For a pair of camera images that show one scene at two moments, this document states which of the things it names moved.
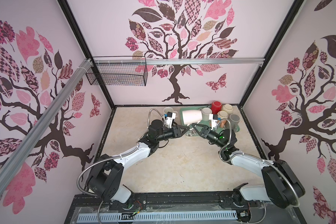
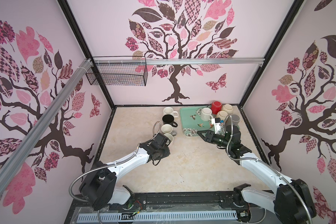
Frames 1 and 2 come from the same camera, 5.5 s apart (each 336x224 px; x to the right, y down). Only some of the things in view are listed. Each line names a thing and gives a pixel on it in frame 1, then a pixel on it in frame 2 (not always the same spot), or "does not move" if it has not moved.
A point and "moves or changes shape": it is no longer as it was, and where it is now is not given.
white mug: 169,109 does not move
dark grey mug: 234,119 does not move
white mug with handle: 206,112 does not move
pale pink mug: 192,116 moves or changes shape
